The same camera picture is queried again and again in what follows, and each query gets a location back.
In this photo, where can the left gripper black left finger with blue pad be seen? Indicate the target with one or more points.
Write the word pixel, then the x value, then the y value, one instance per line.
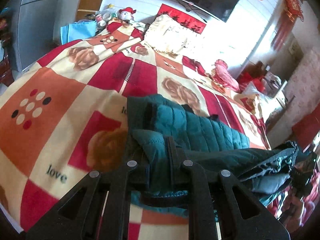
pixel 97 207

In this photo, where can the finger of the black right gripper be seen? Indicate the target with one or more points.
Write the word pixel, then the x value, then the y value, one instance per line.
pixel 301 176

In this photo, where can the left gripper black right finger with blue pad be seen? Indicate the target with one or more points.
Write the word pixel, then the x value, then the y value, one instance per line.
pixel 220 207

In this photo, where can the teal quilted puffer jacket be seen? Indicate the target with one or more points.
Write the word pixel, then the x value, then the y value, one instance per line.
pixel 210 143

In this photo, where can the red orange cream checkered blanket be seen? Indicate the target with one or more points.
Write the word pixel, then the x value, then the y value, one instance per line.
pixel 67 115

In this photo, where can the cluttered bedside table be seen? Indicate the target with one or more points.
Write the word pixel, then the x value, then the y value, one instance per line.
pixel 265 82

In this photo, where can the pink ruffled pillow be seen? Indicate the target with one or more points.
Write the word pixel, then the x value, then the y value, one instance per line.
pixel 221 76

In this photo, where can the light blue bag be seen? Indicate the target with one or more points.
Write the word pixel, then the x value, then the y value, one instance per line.
pixel 77 31

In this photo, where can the red banner with characters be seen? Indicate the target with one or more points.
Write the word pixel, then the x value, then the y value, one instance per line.
pixel 182 18

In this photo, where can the cream lace pillow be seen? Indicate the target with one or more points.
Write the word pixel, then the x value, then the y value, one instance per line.
pixel 167 36

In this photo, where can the white plush toy red hat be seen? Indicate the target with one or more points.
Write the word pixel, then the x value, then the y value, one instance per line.
pixel 126 14

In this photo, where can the grey refrigerator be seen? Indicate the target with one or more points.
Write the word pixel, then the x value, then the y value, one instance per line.
pixel 31 25

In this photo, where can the red hanging wall decoration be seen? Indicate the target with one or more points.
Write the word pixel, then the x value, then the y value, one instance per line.
pixel 291 12

